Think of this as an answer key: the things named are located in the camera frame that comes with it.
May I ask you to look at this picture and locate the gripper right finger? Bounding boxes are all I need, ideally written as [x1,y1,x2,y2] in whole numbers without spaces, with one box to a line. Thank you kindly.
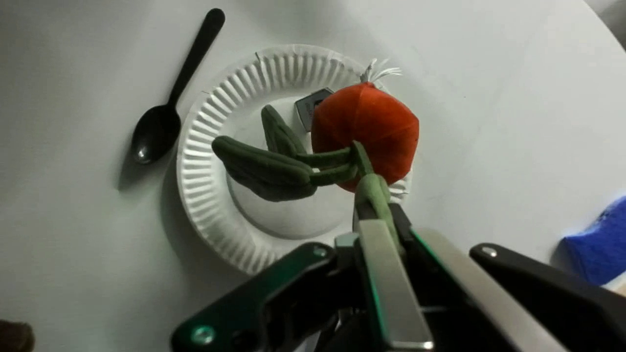
[390,203,626,352]

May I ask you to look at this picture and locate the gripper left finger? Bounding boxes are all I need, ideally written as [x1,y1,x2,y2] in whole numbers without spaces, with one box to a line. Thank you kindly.
[171,204,434,352]

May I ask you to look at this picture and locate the red plush radish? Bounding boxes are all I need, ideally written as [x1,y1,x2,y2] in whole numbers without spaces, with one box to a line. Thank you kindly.
[211,59,420,256]

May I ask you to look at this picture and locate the blue box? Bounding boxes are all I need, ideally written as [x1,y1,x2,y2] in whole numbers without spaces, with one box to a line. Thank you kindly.
[561,196,626,287]

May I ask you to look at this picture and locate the white paper plate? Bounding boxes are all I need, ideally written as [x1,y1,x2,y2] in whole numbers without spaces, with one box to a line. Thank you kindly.
[176,44,414,276]

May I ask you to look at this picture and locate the black plastic spoon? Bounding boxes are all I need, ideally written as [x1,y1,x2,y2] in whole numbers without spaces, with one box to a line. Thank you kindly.
[130,8,226,165]

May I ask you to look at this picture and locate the dark brown round object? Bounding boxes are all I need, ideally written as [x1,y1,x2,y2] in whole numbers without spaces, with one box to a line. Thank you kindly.
[0,319,36,352]

